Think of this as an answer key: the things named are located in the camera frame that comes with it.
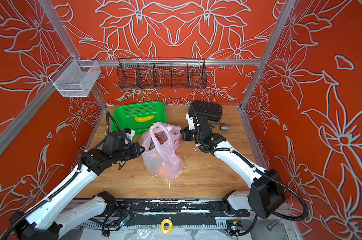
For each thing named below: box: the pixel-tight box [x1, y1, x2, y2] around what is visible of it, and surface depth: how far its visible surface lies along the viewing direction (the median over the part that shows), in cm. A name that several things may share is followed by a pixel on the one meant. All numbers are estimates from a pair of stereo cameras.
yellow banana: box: [134, 115, 155, 123], surface depth 111 cm
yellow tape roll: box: [160, 218, 174, 235], surface depth 69 cm
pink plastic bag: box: [139, 121, 185, 180], surface depth 75 cm
